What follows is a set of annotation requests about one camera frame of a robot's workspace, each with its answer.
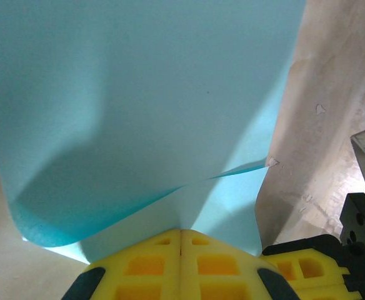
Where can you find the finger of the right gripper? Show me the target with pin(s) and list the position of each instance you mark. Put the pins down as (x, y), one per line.
(323, 292)
(307, 262)

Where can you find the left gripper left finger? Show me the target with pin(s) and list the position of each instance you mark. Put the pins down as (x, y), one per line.
(145, 268)

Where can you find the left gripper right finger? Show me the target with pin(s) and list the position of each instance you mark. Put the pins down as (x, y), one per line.
(217, 268)

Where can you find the light blue paper sheet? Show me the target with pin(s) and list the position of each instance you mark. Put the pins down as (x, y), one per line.
(138, 109)

